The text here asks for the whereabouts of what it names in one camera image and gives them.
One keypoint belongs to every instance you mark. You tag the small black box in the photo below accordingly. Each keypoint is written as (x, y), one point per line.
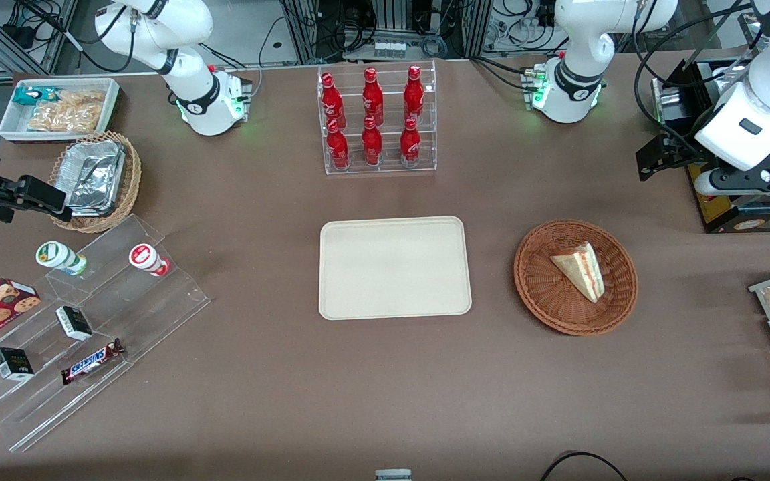
(13, 364)
(74, 323)

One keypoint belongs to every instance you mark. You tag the black food warmer machine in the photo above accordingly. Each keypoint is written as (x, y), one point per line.
(719, 214)

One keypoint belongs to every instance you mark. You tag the small grey device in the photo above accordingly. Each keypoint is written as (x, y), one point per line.
(393, 475)

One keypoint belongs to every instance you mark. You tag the red lidded yogurt cup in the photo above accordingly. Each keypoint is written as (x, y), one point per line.
(144, 257)

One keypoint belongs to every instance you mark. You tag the aluminium profile frame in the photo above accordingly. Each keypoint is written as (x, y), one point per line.
(298, 30)

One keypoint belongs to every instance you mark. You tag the steel food pan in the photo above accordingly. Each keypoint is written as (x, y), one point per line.
(726, 77)

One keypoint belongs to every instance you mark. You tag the clear acrylic stepped display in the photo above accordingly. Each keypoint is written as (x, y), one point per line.
(158, 314)

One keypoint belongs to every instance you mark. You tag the red cola bottle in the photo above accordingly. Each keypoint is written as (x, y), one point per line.
(371, 145)
(372, 97)
(410, 145)
(414, 95)
(337, 148)
(330, 100)

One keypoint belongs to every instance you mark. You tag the beige plastic tray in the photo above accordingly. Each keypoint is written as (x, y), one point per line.
(395, 267)

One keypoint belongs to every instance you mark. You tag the brown round wicker basket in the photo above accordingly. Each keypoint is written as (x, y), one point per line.
(545, 294)

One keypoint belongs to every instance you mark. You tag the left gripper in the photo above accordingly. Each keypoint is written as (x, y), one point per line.
(684, 150)

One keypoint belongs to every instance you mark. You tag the clear acrylic bottle rack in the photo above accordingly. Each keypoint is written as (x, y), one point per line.
(392, 167)

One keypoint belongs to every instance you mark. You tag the triangular sandwich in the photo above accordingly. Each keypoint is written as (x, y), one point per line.
(582, 270)

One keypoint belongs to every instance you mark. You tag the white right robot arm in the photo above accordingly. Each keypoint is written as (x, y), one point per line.
(188, 87)

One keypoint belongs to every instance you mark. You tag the Snickers chocolate bar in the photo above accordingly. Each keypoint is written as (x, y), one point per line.
(91, 361)

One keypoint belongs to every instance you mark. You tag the white rectangular snack tray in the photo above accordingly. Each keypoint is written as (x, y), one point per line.
(14, 127)

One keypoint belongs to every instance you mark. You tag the clear bag of crackers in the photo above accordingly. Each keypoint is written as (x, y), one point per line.
(67, 112)

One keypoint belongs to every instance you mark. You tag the stacked aluminium foil containers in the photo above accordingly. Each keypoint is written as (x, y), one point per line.
(94, 177)

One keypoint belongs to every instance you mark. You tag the green snack packet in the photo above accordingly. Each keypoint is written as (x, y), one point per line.
(27, 95)

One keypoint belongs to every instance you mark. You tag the light wicker basket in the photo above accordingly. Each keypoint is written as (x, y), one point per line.
(132, 180)

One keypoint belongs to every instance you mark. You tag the green lidded yogurt cup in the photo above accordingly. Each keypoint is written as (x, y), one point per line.
(57, 256)

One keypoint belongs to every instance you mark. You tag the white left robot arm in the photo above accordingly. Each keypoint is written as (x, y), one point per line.
(579, 40)

